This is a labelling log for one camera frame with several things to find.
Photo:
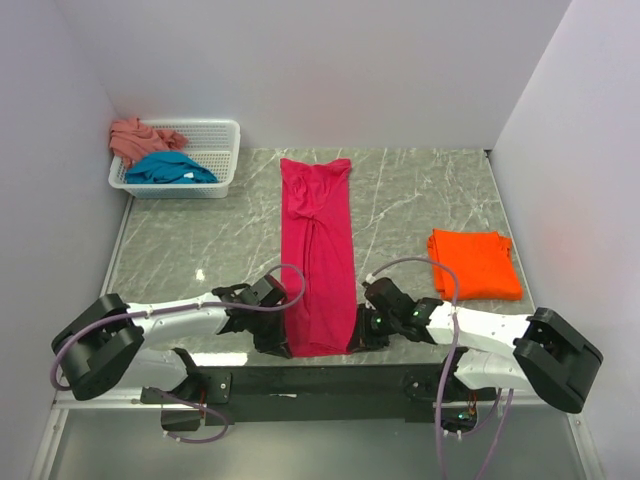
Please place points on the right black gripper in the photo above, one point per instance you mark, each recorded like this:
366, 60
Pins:
362, 338

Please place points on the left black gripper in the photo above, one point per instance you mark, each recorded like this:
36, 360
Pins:
277, 342

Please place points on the magenta t-shirt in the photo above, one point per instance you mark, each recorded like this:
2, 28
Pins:
316, 237

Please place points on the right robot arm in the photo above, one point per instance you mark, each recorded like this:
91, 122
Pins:
539, 352

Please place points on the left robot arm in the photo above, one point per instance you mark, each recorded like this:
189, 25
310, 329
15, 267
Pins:
114, 344

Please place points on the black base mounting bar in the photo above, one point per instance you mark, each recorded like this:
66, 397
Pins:
316, 393

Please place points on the folded orange t-shirt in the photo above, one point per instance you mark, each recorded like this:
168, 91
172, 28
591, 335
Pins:
481, 261

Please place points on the teal blue t-shirt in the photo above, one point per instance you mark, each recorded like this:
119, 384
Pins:
169, 167

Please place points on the white plastic basket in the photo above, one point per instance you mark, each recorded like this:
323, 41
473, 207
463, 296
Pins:
214, 144

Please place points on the salmon pink t-shirt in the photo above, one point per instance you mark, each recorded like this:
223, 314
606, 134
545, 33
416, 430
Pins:
131, 140

